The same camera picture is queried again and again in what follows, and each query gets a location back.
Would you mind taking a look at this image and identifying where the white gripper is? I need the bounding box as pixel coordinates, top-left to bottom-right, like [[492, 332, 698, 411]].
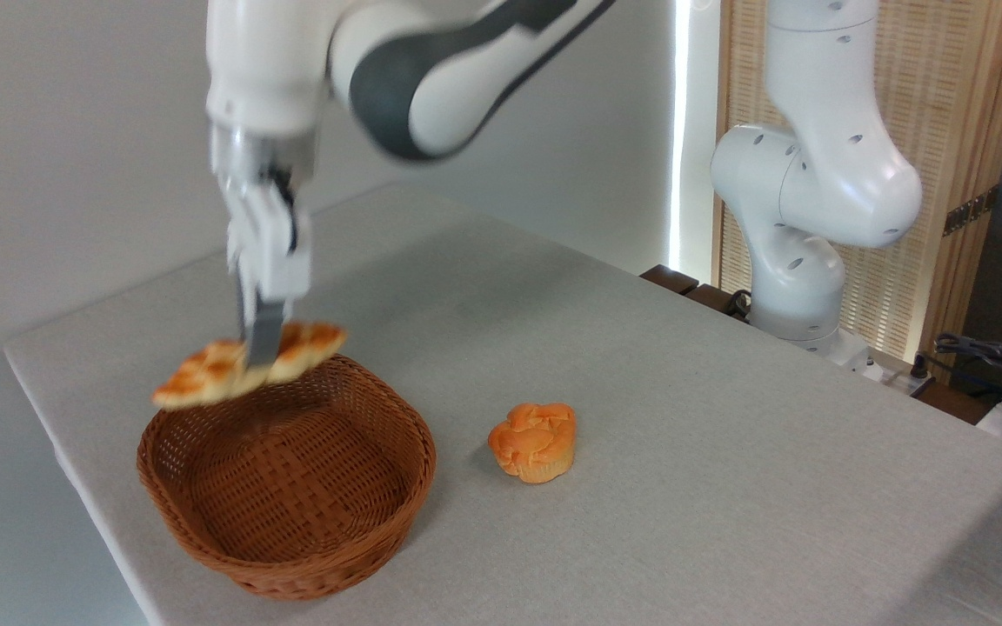
[[225, 170, 313, 371]]

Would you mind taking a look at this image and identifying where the long braided bread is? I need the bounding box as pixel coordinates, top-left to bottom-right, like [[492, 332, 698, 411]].
[[150, 321, 349, 412]]

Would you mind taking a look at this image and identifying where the orange muffin-shaped bread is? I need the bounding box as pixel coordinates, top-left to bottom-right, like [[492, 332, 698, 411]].
[[488, 403, 578, 485]]

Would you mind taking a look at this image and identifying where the brown wicker basket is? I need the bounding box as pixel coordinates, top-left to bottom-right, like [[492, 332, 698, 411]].
[[137, 353, 438, 602]]

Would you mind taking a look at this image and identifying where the dark wooden bench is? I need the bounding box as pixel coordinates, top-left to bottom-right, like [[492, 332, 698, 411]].
[[639, 264, 752, 323]]

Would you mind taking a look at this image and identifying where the grey linen tablecloth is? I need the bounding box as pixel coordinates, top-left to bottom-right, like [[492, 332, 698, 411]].
[[3, 181, 1002, 626]]

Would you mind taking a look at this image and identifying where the white power strip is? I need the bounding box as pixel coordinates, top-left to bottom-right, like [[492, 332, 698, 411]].
[[875, 363, 939, 397]]

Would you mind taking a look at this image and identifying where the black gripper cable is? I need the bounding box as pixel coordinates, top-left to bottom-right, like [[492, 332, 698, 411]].
[[270, 168, 301, 255]]

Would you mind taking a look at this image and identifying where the bundle of black cables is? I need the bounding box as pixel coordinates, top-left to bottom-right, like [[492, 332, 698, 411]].
[[912, 332, 1002, 410]]

